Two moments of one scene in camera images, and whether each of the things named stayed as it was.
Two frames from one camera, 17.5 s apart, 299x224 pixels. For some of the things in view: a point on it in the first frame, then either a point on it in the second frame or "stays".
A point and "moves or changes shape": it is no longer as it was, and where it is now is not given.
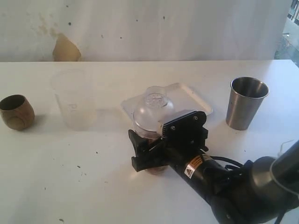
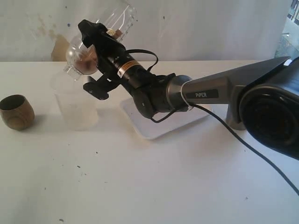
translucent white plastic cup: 75,98 stays
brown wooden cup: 17,111 stays
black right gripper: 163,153 to 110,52
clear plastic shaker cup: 157,170 to 119,17
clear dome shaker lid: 152,113 moves or changes shape
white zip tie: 280,153 to 189,107
